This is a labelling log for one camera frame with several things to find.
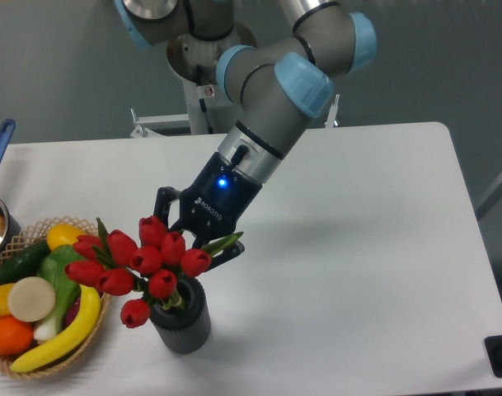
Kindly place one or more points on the green bok choy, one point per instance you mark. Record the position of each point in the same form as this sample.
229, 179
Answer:
66, 291

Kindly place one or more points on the woven wicker basket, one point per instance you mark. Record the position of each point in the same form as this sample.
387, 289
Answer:
31, 235

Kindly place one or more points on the purple red vegetable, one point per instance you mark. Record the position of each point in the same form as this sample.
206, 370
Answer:
72, 312

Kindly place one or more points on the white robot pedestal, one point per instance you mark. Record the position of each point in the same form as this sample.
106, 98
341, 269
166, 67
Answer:
193, 111

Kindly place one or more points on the dark grey ribbed vase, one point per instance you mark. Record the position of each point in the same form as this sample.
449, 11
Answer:
184, 331

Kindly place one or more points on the red tulip bouquet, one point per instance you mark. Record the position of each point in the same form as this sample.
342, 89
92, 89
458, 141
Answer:
113, 263

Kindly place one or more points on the yellow squash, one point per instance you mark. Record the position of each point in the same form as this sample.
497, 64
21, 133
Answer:
63, 234

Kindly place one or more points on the orange fruit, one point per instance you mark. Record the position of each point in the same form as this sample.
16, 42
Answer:
16, 337

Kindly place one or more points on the yellow banana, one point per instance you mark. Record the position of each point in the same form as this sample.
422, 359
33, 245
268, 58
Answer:
66, 341

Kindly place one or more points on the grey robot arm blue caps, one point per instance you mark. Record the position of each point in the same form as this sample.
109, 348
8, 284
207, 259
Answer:
258, 160

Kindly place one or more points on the round beige disc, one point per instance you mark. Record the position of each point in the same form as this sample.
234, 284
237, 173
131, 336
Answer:
31, 299

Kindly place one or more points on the dark green cucumber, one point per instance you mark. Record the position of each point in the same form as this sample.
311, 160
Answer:
24, 263

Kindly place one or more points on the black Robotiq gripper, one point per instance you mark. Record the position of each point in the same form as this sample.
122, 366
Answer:
210, 208

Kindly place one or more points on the white frame at right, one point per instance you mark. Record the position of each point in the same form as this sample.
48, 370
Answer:
491, 195

